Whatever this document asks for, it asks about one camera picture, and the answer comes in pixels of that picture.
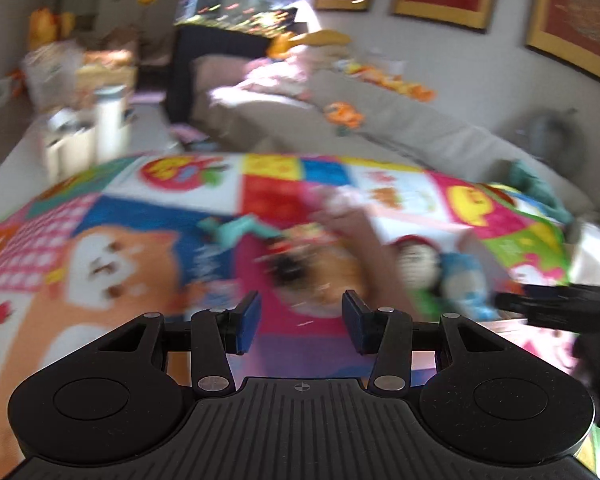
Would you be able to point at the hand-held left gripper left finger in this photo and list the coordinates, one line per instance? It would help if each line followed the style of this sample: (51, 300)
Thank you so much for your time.
(247, 325)

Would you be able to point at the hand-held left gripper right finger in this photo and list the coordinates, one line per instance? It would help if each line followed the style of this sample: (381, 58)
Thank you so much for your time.
(355, 325)

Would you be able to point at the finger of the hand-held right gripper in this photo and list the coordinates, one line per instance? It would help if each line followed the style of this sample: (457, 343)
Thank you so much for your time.
(555, 302)

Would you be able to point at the light blue toy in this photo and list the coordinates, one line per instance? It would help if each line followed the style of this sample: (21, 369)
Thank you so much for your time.
(465, 285)

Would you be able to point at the red hat doll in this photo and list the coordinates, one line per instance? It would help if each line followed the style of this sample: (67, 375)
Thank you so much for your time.
(420, 260)

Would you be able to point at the teal toy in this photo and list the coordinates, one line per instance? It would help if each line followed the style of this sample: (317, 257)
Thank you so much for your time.
(235, 230)

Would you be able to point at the pink white plush toy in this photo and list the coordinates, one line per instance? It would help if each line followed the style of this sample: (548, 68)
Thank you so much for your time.
(332, 200)

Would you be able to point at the teal cloth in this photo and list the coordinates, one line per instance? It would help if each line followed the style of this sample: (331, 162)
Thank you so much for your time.
(535, 185)

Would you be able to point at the colourful cartoon play mat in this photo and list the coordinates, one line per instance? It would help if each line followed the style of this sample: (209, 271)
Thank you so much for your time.
(130, 210)

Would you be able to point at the grey fabric sofa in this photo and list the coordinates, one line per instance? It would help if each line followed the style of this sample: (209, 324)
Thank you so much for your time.
(430, 135)

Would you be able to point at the orange fish plush toy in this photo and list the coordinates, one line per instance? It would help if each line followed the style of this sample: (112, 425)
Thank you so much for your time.
(345, 116)

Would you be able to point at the white insulated bottle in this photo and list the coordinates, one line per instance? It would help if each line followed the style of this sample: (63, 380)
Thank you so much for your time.
(111, 125)

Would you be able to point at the pink crumpled blanket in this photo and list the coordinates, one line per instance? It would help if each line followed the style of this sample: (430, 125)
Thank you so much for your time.
(280, 77)

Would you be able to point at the white jug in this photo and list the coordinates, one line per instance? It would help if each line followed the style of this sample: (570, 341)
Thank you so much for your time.
(70, 147)

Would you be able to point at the black fish tank cabinet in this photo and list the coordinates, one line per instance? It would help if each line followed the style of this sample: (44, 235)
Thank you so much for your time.
(200, 70)

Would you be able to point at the orange sitting plush toy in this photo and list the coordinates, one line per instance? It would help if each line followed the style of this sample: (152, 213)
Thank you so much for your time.
(282, 45)

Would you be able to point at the open cardboard box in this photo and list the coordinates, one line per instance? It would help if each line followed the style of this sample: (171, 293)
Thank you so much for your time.
(107, 72)

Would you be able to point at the yellow banana pillow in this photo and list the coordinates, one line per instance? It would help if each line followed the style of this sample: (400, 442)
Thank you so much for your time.
(322, 37)

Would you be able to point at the glass fish tank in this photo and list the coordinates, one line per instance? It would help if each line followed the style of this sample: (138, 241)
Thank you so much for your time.
(230, 7)

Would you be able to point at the clear plastic bag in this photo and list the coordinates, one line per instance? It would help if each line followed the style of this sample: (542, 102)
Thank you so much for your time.
(50, 75)

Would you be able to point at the yellow plush toy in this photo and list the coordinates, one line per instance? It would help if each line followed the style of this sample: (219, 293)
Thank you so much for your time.
(47, 25)

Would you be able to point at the large red framed wall picture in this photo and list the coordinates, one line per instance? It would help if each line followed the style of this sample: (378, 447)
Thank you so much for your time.
(580, 15)

